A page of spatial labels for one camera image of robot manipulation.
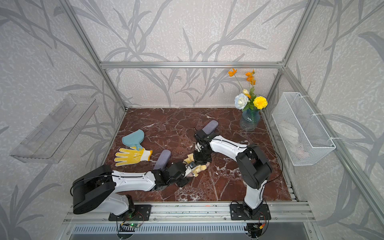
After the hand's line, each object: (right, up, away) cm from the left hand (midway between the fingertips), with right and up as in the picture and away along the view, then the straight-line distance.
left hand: (188, 173), depth 86 cm
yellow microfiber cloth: (+6, +4, -6) cm, 9 cm away
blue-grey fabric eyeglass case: (-16, +7, +3) cm, 18 cm away
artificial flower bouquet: (+32, +41, -8) cm, 53 cm away
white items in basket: (+53, +24, -9) cm, 59 cm away
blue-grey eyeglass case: (+14, +26, +20) cm, 36 cm away
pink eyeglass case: (+2, 0, -4) cm, 4 cm away
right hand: (+4, +5, +1) cm, 7 cm away
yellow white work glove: (-35, +8, +8) cm, 37 cm away
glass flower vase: (+40, +31, +13) cm, 52 cm away
